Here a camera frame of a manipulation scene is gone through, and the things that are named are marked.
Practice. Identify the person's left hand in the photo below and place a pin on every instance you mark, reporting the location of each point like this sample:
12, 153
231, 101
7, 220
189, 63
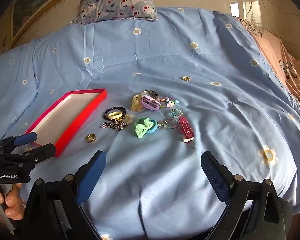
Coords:
13, 202

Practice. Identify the patterned grey pillow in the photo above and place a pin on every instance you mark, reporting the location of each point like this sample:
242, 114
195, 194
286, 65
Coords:
115, 2

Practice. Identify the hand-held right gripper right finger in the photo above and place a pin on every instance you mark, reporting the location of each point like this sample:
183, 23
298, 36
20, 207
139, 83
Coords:
215, 177

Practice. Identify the green hair scrunchie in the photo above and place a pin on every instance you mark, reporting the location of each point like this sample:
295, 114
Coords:
140, 128

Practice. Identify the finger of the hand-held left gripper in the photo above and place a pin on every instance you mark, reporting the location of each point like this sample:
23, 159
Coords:
41, 152
27, 139

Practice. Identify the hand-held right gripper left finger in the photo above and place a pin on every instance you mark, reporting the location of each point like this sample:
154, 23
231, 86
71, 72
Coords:
92, 177

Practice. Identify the silver wrist watch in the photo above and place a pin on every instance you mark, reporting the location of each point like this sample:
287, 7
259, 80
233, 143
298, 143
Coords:
150, 93

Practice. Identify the translucent yellow hair clip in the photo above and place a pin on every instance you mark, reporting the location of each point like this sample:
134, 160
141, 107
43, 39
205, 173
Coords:
136, 104

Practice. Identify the wall poster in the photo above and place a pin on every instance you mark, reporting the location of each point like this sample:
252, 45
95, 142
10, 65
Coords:
32, 0

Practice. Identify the red hair clip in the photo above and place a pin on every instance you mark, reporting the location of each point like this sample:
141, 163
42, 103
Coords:
186, 130

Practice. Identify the purple hair clip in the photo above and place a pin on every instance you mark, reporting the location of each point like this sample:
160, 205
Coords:
147, 104

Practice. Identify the blue floral bedsheet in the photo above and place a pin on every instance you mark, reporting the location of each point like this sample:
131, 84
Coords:
165, 55

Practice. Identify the red cardboard box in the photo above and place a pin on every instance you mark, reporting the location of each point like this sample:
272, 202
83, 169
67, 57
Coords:
65, 115

